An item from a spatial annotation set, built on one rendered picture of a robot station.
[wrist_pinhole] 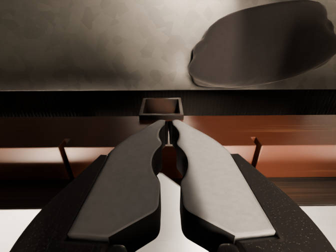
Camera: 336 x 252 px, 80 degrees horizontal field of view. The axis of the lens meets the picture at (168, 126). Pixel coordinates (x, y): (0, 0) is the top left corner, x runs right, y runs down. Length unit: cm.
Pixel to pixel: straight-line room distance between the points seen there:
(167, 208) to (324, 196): 15
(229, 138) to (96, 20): 22
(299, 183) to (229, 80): 15
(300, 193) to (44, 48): 35
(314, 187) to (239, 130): 9
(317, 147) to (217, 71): 14
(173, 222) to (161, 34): 23
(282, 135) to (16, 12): 35
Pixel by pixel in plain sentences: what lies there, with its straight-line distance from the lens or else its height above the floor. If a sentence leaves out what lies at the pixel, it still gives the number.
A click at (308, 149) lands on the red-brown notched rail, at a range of 23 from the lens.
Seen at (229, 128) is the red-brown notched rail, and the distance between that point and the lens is 22.
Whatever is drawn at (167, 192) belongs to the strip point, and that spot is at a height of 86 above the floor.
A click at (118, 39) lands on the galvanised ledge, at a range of 30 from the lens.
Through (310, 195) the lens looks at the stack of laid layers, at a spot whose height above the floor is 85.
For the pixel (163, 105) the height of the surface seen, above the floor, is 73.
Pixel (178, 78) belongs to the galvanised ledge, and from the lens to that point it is 31.
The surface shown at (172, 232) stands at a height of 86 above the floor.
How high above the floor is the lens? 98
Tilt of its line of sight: 60 degrees down
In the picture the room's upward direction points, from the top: 179 degrees clockwise
